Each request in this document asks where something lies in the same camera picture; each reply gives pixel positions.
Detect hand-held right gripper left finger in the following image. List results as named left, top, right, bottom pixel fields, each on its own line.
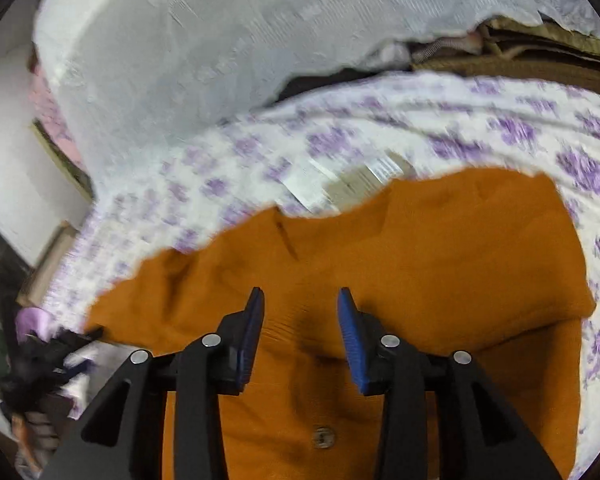
left=44, top=286, right=266, bottom=480

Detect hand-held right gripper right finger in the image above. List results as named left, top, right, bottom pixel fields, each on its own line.
left=336, top=287, right=564, bottom=480

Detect orange knit cardigan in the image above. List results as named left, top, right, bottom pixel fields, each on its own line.
left=87, top=167, right=597, bottom=480

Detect beige wooden board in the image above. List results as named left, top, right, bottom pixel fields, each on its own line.
left=29, top=221, right=78, bottom=307

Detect pale striped cloth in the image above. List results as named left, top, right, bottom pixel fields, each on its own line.
left=285, top=152, right=416, bottom=213

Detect purple floral bed sheet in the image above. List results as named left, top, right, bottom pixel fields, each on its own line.
left=42, top=71, right=600, bottom=480

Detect pink floral cloth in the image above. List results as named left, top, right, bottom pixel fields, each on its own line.
left=27, top=45, right=84, bottom=167

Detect dark cloth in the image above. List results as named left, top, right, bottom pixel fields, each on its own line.
left=275, top=66, right=381, bottom=106

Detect pale crumpled garment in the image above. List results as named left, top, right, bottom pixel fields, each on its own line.
left=365, top=30, right=483, bottom=70

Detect white lace cloth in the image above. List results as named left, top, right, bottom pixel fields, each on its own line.
left=32, top=0, right=600, bottom=196

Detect brown blanket stack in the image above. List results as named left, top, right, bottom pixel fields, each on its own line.
left=412, top=15, right=600, bottom=107

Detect dark wooden frame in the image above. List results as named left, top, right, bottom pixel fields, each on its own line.
left=31, top=119, right=95, bottom=200

